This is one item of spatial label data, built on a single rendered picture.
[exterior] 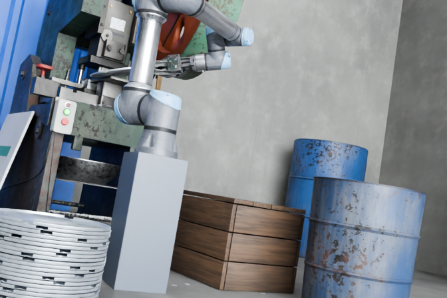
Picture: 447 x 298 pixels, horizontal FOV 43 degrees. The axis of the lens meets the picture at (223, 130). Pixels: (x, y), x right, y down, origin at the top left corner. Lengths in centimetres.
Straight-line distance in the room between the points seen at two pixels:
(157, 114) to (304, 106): 313
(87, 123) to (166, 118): 63
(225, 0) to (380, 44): 321
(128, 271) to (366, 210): 83
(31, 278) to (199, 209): 120
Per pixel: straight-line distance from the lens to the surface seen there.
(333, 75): 526
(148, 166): 191
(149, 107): 200
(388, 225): 206
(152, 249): 195
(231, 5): 273
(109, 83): 263
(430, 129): 541
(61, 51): 294
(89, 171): 262
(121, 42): 278
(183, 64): 247
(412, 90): 564
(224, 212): 225
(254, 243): 230
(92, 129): 253
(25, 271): 132
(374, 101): 562
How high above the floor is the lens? 36
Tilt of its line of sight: 6 degrees up
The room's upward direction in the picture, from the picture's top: 9 degrees clockwise
